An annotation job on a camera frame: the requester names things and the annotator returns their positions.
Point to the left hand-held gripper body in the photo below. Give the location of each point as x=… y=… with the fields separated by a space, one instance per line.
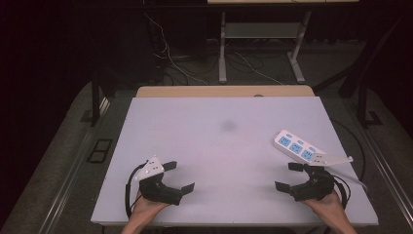
x=156 y=190

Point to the grey metal table frame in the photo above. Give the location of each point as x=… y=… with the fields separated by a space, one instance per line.
x=259 y=31

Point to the black metal stand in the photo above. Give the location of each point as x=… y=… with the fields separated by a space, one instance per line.
x=365 y=97
x=95 y=100

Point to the person's right hand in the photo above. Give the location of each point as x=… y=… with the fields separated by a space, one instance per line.
x=324 y=206

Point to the metal floor rail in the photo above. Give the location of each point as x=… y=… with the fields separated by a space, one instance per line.
x=69 y=182
x=388 y=175

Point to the white power strip blue sockets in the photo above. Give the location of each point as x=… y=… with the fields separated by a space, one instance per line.
x=296 y=148

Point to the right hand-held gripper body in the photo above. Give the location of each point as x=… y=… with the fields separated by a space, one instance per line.
x=316 y=183

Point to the black floor socket frame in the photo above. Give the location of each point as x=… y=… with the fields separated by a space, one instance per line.
x=100 y=150

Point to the person's left hand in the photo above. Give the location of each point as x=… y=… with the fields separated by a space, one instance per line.
x=147 y=206

